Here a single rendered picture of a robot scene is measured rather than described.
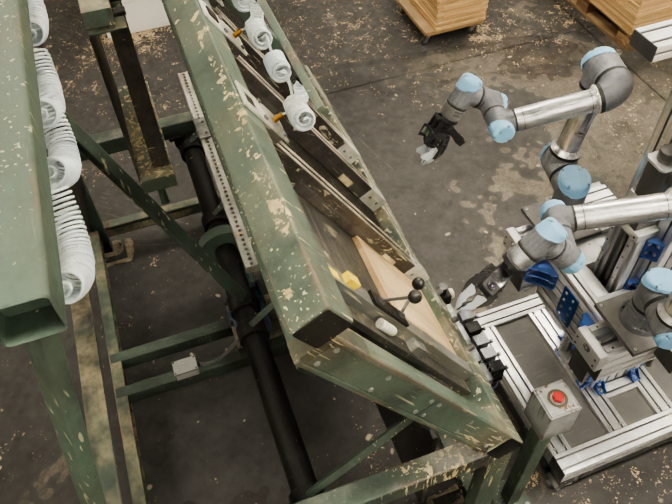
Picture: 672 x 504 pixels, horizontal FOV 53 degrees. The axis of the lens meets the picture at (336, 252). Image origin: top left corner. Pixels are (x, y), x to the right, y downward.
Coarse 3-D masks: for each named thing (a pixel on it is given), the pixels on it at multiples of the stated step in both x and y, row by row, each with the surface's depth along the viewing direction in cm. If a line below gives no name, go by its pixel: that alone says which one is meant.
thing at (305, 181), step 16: (304, 96) 177; (256, 112) 170; (272, 128) 176; (288, 160) 189; (288, 176) 193; (304, 176) 195; (320, 176) 205; (304, 192) 200; (320, 192) 203; (336, 192) 211; (320, 208) 208; (336, 208) 211; (352, 208) 219; (352, 224) 219; (368, 224) 222; (368, 240) 228; (384, 240) 231; (400, 256) 242; (416, 272) 253
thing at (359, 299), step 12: (348, 288) 169; (360, 288) 178; (348, 300) 173; (360, 300) 175; (372, 312) 181; (384, 312) 184; (396, 324) 190; (408, 336) 198; (420, 336) 201; (432, 348) 209; (444, 348) 219; (444, 360) 218; (456, 360) 224; (456, 372) 228; (468, 372) 231
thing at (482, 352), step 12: (444, 288) 272; (444, 300) 275; (468, 312) 267; (456, 324) 258; (468, 324) 264; (468, 336) 263; (480, 336) 260; (480, 348) 260; (492, 348) 256; (480, 360) 256; (492, 360) 257; (492, 372) 250
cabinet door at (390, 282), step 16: (368, 256) 219; (384, 272) 226; (400, 272) 247; (384, 288) 210; (400, 288) 231; (400, 304) 216; (416, 304) 237; (416, 320) 222; (432, 320) 243; (432, 336) 226
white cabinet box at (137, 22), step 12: (132, 0) 518; (144, 0) 521; (156, 0) 524; (132, 12) 525; (144, 12) 528; (156, 12) 532; (132, 24) 532; (144, 24) 535; (156, 24) 539; (168, 24) 542; (108, 36) 532
